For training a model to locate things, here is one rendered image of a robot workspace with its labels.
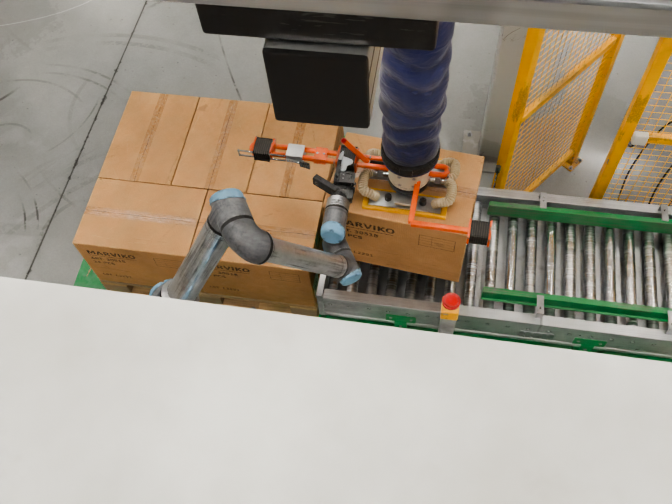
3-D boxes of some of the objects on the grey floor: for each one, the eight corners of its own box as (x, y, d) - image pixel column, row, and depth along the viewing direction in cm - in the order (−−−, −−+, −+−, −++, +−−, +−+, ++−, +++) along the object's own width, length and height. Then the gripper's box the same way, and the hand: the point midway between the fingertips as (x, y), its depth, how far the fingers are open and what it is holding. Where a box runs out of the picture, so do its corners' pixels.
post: (441, 383, 365) (460, 297, 278) (440, 396, 362) (458, 313, 275) (428, 381, 366) (442, 295, 279) (427, 394, 363) (441, 311, 276)
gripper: (352, 210, 283) (359, 167, 293) (350, 192, 272) (359, 148, 282) (330, 208, 284) (339, 165, 295) (328, 190, 273) (337, 145, 283)
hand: (341, 158), depth 288 cm, fingers closed on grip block, 6 cm apart
